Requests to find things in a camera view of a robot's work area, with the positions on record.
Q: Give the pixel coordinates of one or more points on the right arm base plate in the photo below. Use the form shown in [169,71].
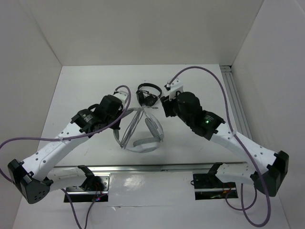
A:
[208,187]

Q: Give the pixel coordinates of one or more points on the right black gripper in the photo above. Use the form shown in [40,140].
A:
[167,105]

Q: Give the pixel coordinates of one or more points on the aluminium rail right side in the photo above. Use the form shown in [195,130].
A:
[235,102]

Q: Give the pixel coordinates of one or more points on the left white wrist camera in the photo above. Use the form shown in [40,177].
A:
[122,96]

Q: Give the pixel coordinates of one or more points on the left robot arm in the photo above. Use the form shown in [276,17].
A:
[36,175]

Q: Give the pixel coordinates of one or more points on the aluminium rail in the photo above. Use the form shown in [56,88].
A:
[235,102]
[195,168]

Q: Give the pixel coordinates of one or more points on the small black headphones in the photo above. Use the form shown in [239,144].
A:
[145,98]

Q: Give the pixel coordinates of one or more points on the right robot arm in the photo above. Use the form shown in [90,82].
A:
[262,168]

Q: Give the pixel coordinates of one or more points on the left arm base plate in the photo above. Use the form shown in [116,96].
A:
[98,191]

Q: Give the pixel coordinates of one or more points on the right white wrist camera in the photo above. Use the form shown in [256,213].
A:
[174,88]

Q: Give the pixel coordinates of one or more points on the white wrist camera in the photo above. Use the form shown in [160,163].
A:
[122,96]
[174,88]

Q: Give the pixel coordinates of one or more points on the aluminium rail front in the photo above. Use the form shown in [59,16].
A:
[195,168]

